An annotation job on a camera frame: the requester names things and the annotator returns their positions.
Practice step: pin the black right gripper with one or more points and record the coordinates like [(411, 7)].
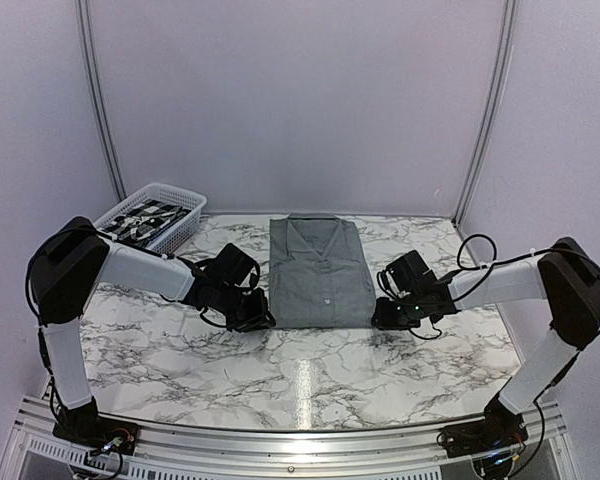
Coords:
[(384, 322)]

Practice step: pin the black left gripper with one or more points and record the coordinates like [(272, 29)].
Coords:
[(257, 320)]

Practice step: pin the grey long sleeve shirt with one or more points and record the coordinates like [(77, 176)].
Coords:
[(318, 275)]

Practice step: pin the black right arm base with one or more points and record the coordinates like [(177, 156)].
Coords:
[(498, 429)]

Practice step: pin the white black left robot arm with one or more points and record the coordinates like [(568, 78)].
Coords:
[(64, 272)]

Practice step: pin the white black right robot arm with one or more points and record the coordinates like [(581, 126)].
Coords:
[(561, 282)]

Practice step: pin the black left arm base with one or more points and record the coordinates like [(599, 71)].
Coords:
[(87, 427)]

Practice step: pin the white plastic laundry basket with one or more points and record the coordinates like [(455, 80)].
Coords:
[(174, 236)]

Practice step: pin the black white plaid shirt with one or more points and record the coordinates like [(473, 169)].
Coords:
[(144, 223)]

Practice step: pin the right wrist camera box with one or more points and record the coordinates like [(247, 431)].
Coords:
[(408, 274)]

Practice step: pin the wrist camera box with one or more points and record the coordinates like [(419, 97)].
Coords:
[(233, 267), (408, 274)]

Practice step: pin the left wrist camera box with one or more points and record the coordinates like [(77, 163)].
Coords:
[(233, 267)]

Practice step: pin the aluminium front rail frame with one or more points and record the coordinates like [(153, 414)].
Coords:
[(163, 451)]

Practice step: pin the aluminium corner post right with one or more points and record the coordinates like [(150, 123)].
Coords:
[(495, 92)]

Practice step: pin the aluminium corner post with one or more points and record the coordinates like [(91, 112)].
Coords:
[(96, 95), (495, 92)]

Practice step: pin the aluminium corner post left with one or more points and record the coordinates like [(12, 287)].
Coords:
[(96, 95)]

